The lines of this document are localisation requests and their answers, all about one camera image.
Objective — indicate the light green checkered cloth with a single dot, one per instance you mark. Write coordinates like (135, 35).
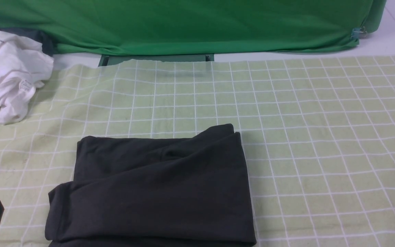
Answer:
(319, 137)

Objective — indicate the blue binder clip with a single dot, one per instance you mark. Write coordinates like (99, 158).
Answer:
(359, 33)

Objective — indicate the white crumpled garment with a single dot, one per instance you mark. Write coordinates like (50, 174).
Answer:
(23, 70)

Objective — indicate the dark gray long-sleeved shirt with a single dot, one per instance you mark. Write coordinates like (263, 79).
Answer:
(190, 192)

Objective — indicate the green backdrop cloth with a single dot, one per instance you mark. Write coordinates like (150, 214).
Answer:
(172, 27)

